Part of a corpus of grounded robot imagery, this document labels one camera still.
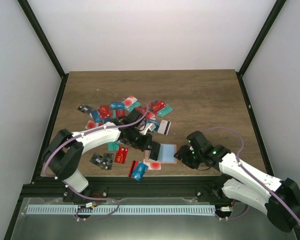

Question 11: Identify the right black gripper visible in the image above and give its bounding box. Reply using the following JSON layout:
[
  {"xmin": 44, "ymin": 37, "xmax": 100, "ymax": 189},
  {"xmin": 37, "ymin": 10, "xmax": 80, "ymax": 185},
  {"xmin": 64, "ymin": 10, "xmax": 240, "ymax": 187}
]
[{"xmin": 174, "ymin": 144, "xmax": 203, "ymax": 169}]

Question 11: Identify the plain black card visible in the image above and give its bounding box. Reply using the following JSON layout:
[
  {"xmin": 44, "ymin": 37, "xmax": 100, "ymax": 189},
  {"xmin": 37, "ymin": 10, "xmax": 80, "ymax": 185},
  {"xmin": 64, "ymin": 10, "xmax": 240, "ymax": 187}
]
[{"xmin": 148, "ymin": 141, "xmax": 161, "ymax": 161}]

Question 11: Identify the pink leather card holder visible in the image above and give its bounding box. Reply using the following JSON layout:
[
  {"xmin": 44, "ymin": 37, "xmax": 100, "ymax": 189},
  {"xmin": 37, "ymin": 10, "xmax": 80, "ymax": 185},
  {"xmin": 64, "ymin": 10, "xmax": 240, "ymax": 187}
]
[{"xmin": 144, "ymin": 144, "xmax": 177, "ymax": 164}]

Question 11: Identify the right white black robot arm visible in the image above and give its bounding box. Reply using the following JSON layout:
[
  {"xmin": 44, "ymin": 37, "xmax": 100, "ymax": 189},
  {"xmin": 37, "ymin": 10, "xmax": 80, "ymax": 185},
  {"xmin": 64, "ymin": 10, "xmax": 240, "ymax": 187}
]
[{"xmin": 174, "ymin": 131, "xmax": 300, "ymax": 233}]

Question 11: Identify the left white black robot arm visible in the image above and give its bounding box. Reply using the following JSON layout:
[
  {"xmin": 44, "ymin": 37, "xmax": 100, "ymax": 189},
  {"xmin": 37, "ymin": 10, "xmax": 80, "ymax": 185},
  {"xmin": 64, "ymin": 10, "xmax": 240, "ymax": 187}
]
[{"xmin": 42, "ymin": 106, "xmax": 161, "ymax": 202}]

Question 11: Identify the red card black stripe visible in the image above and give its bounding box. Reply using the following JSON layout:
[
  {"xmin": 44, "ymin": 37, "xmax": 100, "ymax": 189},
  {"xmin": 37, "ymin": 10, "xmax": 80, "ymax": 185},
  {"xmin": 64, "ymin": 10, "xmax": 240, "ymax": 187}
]
[{"xmin": 128, "ymin": 160, "xmax": 139, "ymax": 178}]

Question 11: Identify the white red circle card front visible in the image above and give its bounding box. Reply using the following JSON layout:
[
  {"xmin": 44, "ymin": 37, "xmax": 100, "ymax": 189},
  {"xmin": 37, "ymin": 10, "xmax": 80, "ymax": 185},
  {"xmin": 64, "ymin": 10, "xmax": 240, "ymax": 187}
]
[{"xmin": 144, "ymin": 162, "xmax": 162, "ymax": 171}]

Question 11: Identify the white red circle card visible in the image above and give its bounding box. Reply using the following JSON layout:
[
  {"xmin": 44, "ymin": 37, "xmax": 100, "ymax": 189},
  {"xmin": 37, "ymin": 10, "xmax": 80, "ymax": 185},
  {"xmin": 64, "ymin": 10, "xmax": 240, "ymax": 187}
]
[
  {"xmin": 144, "ymin": 162, "xmax": 162, "ymax": 171},
  {"xmin": 122, "ymin": 95, "xmax": 138, "ymax": 108}
]

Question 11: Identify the red vip card front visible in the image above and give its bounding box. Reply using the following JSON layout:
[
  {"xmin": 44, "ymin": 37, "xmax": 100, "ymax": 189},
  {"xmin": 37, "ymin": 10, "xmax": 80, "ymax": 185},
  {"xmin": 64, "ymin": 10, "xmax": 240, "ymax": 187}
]
[{"xmin": 114, "ymin": 146, "xmax": 129, "ymax": 164}]

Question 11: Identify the white card black stripe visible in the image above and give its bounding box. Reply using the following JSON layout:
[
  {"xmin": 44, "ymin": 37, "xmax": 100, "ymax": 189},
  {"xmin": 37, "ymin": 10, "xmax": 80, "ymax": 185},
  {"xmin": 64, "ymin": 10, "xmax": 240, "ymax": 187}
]
[{"xmin": 157, "ymin": 119, "xmax": 171, "ymax": 135}]

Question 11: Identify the teal cards centre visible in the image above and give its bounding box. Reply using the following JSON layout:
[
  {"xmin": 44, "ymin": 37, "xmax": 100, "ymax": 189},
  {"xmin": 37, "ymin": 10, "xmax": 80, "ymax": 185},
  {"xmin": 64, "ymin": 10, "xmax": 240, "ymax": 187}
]
[{"xmin": 107, "ymin": 141, "xmax": 120, "ymax": 151}]

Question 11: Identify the blue card front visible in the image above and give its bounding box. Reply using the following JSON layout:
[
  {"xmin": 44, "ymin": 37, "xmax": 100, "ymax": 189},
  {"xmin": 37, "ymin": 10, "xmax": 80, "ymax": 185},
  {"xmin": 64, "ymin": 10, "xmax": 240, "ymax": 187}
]
[{"xmin": 131, "ymin": 162, "xmax": 148, "ymax": 181}]

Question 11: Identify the blue card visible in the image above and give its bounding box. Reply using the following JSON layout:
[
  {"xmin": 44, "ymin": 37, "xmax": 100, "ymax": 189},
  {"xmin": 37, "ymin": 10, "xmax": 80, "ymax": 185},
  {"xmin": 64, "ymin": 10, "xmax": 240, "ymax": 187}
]
[
  {"xmin": 89, "ymin": 109, "xmax": 101, "ymax": 123},
  {"xmin": 109, "ymin": 101, "xmax": 125, "ymax": 110},
  {"xmin": 131, "ymin": 162, "xmax": 148, "ymax": 181}
]

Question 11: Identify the red card far right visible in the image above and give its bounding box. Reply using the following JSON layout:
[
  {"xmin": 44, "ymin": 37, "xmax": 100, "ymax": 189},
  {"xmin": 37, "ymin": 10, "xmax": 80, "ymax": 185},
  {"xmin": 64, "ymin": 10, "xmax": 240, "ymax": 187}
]
[{"xmin": 150, "ymin": 100, "xmax": 167, "ymax": 113}]

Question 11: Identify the teal card far right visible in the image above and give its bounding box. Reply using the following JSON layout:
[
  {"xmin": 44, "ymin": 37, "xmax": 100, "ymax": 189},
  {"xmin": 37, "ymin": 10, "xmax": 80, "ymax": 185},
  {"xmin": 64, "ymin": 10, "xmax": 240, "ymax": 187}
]
[{"xmin": 157, "ymin": 104, "xmax": 173, "ymax": 118}]

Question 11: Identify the black cards front left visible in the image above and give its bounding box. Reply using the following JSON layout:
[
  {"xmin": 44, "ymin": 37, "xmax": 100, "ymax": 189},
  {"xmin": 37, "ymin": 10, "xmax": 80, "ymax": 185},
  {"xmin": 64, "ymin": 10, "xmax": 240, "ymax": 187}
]
[{"xmin": 89, "ymin": 153, "xmax": 114, "ymax": 170}]

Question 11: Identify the blue card top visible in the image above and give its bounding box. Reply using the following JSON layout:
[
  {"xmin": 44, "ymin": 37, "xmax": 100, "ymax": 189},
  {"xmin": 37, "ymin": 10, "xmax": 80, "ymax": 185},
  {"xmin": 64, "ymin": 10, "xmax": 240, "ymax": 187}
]
[{"xmin": 109, "ymin": 101, "xmax": 125, "ymax": 110}]

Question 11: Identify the red card left top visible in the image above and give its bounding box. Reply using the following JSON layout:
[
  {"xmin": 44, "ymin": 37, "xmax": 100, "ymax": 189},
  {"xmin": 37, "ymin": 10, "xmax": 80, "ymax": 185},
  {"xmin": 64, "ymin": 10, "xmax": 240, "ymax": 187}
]
[{"xmin": 97, "ymin": 105, "xmax": 113, "ymax": 119}]

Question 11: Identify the blue card left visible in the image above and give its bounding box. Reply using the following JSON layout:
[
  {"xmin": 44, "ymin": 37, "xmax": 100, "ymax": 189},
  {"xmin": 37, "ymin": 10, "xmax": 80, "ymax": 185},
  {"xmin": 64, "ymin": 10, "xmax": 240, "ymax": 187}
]
[{"xmin": 89, "ymin": 109, "xmax": 101, "ymax": 123}]

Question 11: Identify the white red dot card left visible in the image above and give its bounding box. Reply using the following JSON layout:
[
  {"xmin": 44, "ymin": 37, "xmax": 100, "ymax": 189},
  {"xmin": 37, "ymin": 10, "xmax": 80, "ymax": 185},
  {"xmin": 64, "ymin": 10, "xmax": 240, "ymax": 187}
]
[{"xmin": 85, "ymin": 120, "xmax": 99, "ymax": 130}]

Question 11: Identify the black card far left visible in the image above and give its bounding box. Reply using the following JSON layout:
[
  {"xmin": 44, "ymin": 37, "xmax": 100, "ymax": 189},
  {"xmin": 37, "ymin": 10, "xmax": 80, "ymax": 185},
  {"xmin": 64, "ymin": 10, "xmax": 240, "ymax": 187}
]
[{"xmin": 77, "ymin": 104, "xmax": 94, "ymax": 115}]

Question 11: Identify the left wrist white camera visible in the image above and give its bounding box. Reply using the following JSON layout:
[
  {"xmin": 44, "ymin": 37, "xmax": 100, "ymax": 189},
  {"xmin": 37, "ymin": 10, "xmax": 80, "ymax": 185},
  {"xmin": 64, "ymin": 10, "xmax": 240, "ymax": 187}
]
[{"xmin": 141, "ymin": 123, "xmax": 157, "ymax": 135}]

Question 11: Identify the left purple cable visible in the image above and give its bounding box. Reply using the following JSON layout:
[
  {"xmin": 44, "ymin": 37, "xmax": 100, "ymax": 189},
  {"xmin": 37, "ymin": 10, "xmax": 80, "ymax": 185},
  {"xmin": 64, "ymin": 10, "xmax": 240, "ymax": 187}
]
[{"xmin": 43, "ymin": 103, "xmax": 151, "ymax": 222}]

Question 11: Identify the purple cable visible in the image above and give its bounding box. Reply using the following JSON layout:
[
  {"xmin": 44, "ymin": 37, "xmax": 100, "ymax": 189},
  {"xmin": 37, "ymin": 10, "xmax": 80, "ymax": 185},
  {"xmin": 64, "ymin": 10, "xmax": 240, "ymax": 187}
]
[
  {"xmin": 204, "ymin": 126, "xmax": 300, "ymax": 229},
  {"xmin": 43, "ymin": 103, "xmax": 151, "ymax": 222}
]

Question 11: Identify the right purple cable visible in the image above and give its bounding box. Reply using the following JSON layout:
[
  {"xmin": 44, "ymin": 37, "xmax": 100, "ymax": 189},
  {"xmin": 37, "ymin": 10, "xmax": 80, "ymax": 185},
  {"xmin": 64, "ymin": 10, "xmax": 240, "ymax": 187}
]
[{"xmin": 204, "ymin": 126, "xmax": 300, "ymax": 229}]

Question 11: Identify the black aluminium front rail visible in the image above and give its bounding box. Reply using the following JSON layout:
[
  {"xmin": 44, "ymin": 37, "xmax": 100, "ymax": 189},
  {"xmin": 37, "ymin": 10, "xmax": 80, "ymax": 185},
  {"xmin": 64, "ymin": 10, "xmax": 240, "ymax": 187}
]
[{"xmin": 20, "ymin": 175, "xmax": 233, "ymax": 205}]

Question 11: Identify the light blue slotted cable duct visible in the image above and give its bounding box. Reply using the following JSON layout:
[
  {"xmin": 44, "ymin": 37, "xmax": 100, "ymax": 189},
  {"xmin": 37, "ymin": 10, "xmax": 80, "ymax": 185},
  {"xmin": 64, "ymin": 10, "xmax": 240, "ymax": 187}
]
[{"xmin": 26, "ymin": 204, "xmax": 216, "ymax": 216}]

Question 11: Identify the black frame right post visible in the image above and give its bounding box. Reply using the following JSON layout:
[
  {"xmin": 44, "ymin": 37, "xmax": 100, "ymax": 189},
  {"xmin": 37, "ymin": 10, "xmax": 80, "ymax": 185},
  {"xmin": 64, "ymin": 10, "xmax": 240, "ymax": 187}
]
[{"xmin": 238, "ymin": 0, "xmax": 287, "ymax": 76}]

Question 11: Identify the black frame post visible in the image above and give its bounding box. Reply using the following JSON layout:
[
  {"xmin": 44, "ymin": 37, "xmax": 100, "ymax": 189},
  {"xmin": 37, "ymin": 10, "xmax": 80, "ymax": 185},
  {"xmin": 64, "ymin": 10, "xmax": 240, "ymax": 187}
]
[
  {"xmin": 238, "ymin": 0, "xmax": 287, "ymax": 76},
  {"xmin": 16, "ymin": 0, "xmax": 67, "ymax": 78}
]

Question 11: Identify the black frame left post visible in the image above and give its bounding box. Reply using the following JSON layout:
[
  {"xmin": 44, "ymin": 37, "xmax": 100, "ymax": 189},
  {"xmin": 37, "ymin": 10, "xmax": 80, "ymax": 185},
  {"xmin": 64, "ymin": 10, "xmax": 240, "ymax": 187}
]
[{"xmin": 16, "ymin": 0, "xmax": 67, "ymax": 78}]

